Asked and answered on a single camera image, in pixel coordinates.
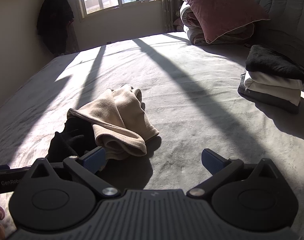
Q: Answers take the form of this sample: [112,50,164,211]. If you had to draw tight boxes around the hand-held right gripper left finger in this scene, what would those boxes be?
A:
[30,146,120,198]

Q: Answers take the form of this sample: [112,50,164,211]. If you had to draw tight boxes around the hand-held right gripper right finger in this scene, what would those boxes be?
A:
[187,149,280,198]

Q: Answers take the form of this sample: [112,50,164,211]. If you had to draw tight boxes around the beige sweatshirt with black sleeves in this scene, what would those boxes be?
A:
[48,84,160,170]

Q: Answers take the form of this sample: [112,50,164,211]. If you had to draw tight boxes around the bed with grey sheet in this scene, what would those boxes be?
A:
[0,31,304,240]

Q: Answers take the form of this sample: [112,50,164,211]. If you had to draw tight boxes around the white folded garment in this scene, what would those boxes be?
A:
[244,71,303,106]

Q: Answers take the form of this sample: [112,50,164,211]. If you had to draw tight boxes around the black folded garment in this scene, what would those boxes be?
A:
[245,45,304,90]

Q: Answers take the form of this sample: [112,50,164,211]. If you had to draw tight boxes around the folded quilt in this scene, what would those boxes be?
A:
[179,1,255,46]

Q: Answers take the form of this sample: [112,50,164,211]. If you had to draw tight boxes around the small pink cushion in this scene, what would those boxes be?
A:
[173,17,184,32]

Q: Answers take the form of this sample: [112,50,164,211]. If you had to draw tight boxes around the dark hanging coat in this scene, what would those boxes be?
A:
[37,0,75,55]

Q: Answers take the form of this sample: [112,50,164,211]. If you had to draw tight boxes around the pink pillow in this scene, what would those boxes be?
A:
[175,0,270,43]

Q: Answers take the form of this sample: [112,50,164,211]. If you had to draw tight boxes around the patterned curtain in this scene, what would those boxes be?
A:
[157,0,183,32]

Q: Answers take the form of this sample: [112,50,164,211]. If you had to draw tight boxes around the grey quilted headboard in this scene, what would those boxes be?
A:
[232,0,304,80]

